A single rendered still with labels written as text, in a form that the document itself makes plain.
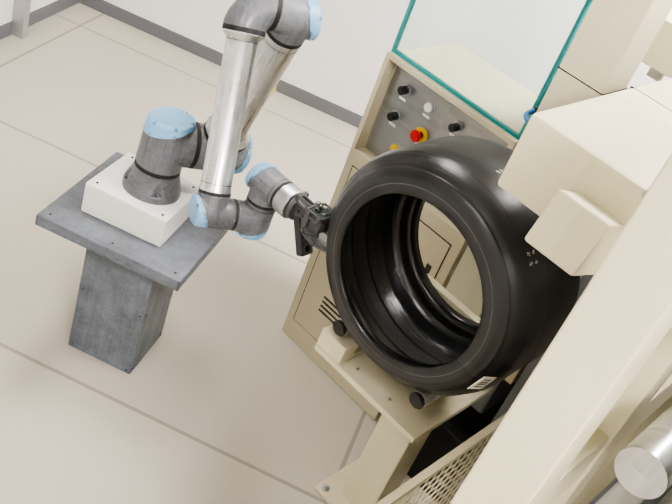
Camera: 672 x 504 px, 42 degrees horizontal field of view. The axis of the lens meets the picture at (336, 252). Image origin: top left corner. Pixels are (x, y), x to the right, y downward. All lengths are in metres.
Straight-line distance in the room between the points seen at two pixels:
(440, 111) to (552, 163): 1.41
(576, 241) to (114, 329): 2.06
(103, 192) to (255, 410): 0.98
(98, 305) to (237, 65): 1.11
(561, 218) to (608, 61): 0.79
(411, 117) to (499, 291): 1.19
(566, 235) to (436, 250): 1.57
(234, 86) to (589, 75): 0.90
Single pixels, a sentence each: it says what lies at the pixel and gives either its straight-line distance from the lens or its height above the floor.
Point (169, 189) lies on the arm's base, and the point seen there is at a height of 0.75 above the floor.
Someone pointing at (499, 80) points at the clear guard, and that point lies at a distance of 2.70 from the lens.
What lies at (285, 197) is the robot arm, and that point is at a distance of 2.34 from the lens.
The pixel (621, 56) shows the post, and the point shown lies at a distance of 2.09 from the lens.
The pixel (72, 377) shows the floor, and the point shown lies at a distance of 3.18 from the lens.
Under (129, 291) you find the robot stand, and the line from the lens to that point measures 2.99.
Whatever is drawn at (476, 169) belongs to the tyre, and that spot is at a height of 1.49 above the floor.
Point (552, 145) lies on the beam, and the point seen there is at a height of 1.76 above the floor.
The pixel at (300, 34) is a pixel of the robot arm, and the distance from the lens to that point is 2.42.
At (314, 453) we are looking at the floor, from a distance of 3.17.
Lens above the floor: 2.32
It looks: 34 degrees down
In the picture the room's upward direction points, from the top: 22 degrees clockwise
